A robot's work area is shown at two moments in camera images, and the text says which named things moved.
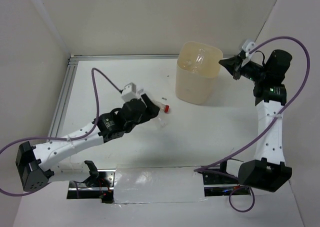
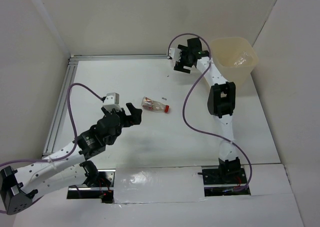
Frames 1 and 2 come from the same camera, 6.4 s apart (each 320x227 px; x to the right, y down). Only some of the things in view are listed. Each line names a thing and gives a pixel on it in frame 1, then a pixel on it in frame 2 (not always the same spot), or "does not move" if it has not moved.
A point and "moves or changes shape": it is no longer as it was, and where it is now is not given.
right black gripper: [233, 65] to [179, 64]
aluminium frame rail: [72, 63] does not move
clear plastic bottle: [199, 59] moves or changes shape
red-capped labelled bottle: [162, 107] does not move
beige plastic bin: [197, 67] moves or changes shape
